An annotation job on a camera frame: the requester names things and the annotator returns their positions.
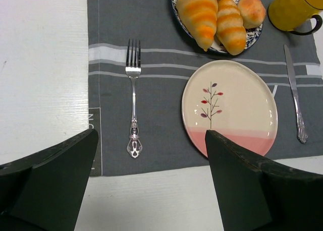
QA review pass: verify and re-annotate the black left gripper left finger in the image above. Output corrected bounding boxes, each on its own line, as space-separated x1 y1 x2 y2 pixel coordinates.
1 129 98 230

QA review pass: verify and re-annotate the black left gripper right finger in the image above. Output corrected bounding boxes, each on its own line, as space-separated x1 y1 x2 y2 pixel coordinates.
205 130 322 230

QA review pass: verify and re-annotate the small striped croissant bread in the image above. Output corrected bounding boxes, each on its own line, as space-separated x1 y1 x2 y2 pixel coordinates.
216 0 246 55

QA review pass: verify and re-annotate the round golden bread roll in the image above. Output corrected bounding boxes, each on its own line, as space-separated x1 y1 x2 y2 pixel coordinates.
237 0 266 29

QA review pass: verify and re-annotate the large striped croissant bread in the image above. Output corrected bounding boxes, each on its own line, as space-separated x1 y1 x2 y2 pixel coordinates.
176 0 218 51

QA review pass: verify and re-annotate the silver ornate table knife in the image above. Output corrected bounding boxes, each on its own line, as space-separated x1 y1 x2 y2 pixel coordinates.
284 44 308 144

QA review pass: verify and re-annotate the cream and pink plate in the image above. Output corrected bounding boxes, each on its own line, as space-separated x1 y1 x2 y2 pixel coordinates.
182 60 278 156

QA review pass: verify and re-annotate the silver ornate fork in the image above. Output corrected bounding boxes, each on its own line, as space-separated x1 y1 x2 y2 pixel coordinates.
125 39 142 159

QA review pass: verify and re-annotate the grey striped placemat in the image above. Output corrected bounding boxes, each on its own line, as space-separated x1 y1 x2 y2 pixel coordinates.
87 0 322 176

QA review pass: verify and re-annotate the yellow mug black handle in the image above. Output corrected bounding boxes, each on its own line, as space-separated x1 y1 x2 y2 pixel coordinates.
267 0 322 36

